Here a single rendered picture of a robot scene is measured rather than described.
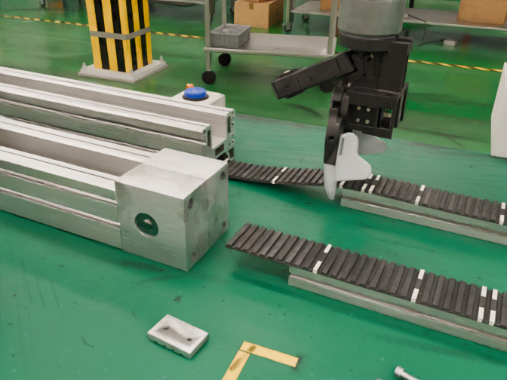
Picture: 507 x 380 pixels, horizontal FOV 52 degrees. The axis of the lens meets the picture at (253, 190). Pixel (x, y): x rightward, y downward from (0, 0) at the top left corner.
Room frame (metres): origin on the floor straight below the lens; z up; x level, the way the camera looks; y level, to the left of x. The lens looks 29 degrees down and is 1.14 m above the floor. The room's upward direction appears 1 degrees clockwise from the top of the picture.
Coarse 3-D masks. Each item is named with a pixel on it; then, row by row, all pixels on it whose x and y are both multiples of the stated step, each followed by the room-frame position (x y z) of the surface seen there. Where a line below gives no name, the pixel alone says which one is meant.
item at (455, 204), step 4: (452, 192) 0.60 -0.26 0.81; (452, 196) 0.59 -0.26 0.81; (456, 196) 0.59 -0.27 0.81; (460, 196) 0.59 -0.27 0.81; (464, 196) 0.59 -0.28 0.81; (448, 200) 0.58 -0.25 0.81; (452, 200) 0.58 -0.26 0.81; (456, 200) 0.58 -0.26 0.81; (460, 200) 0.58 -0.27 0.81; (464, 200) 0.58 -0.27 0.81; (448, 204) 0.57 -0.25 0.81; (452, 204) 0.57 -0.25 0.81; (456, 204) 0.57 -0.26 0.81; (460, 204) 0.57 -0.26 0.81; (448, 208) 0.56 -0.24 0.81; (452, 208) 0.56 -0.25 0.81; (456, 208) 0.56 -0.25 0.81; (460, 208) 0.56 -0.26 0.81; (448, 212) 0.55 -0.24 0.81; (452, 212) 0.55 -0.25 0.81; (456, 212) 0.55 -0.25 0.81; (460, 212) 0.55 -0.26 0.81
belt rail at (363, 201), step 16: (352, 192) 0.61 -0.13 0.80; (352, 208) 0.61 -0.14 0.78; (368, 208) 0.60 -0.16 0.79; (384, 208) 0.59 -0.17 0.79; (400, 208) 0.59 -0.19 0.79; (416, 208) 0.58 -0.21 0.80; (432, 224) 0.57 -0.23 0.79; (448, 224) 0.56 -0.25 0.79; (464, 224) 0.56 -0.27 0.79; (480, 224) 0.54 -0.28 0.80; (496, 224) 0.53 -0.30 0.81; (496, 240) 0.53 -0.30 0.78
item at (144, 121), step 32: (0, 96) 0.84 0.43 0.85; (32, 96) 0.81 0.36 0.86; (64, 96) 0.81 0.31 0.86; (96, 96) 0.85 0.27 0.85; (128, 96) 0.82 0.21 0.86; (160, 96) 0.82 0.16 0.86; (64, 128) 0.80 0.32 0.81; (96, 128) 0.76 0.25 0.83; (128, 128) 0.73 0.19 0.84; (160, 128) 0.71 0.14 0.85; (192, 128) 0.68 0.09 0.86; (224, 128) 0.74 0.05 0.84
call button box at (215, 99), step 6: (174, 96) 0.89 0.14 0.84; (180, 96) 0.89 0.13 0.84; (210, 96) 0.90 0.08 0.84; (216, 96) 0.90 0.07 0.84; (222, 96) 0.90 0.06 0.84; (198, 102) 0.86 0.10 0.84; (204, 102) 0.86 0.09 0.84; (210, 102) 0.86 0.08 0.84; (216, 102) 0.88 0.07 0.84; (222, 102) 0.89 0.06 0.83
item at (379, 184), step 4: (376, 176) 0.64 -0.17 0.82; (380, 176) 0.64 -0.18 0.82; (376, 180) 0.63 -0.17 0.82; (380, 180) 0.63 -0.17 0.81; (384, 180) 0.63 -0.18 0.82; (388, 180) 0.63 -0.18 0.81; (372, 184) 0.61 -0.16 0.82; (376, 184) 0.62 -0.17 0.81; (380, 184) 0.62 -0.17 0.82; (384, 184) 0.62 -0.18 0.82; (368, 188) 0.61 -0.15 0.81; (372, 188) 0.60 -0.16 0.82; (376, 188) 0.61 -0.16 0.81; (380, 188) 0.60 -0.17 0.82; (384, 188) 0.61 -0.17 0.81; (368, 192) 0.60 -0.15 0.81; (372, 192) 0.60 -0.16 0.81; (376, 192) 0.59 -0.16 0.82; (380, 192) 0.59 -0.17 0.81
